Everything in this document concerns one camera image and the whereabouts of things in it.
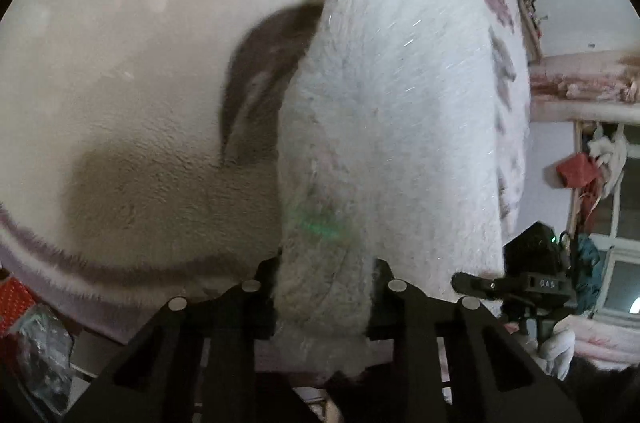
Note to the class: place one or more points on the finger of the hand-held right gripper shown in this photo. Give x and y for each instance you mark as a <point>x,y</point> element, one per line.
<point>482,285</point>

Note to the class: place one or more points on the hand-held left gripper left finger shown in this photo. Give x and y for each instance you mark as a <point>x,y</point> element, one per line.
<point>260,303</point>

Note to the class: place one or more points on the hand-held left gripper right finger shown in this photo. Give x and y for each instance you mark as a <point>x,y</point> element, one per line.
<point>387,303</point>

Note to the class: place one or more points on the white fluffy jacket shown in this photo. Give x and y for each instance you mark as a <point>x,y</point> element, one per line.
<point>400,103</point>

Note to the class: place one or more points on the person's right forearm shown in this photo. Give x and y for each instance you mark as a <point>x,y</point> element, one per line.
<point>605,393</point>

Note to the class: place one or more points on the pile of white clothes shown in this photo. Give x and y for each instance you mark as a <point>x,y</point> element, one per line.
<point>610,158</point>

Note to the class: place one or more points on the person's right hand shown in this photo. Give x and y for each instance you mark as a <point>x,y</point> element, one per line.
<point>557,353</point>

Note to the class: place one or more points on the blue garment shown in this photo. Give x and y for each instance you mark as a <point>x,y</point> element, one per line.
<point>587,273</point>

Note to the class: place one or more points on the white framed window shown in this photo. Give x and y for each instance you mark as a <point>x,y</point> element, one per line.
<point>620,263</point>

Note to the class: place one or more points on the red garment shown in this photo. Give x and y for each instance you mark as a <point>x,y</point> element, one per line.
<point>577,170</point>

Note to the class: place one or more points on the person's dark clothing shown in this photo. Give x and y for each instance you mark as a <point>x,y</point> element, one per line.
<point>350,398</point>

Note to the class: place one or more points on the loose pink floral curtain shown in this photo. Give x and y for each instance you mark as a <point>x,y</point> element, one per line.
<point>605,340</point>

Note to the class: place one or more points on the tied pink floral curtain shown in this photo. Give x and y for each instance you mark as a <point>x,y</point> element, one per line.
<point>585,88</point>

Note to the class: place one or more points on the clear plastic bag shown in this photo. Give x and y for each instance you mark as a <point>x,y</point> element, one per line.
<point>42,348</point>

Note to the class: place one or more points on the red dotted box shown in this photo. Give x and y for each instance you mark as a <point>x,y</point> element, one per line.
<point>15,303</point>

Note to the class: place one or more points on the cream fleece blanket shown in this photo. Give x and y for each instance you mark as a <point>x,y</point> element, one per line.
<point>125,53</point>

